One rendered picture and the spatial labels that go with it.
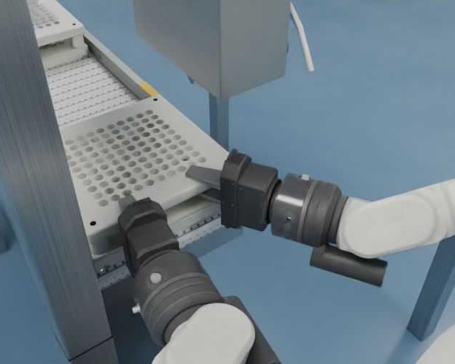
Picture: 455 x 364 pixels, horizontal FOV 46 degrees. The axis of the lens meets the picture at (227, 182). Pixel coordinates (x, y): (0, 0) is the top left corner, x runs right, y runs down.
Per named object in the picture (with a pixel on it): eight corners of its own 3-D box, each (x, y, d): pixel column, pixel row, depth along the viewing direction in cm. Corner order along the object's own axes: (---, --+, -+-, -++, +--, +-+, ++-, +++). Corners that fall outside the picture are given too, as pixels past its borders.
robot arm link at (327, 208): (313, 179, 68) (405, 203, 65) (323, 180, 78) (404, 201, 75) (290, 266, 69) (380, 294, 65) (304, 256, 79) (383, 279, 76)
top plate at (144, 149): (243, 174, 80) (243, 162, 79) (89, 247, 69) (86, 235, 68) (160, 102, 95) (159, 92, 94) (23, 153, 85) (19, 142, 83)
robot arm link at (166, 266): (96, 213, 63) (131, 286, 55) (172, 188, 67) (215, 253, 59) (111, 281, 72) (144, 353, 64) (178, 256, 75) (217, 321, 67)
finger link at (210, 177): (193, 166, 78) (232, 176, 76) (183, 179, 76) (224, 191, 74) (192, 157, 77) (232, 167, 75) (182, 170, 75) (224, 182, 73)
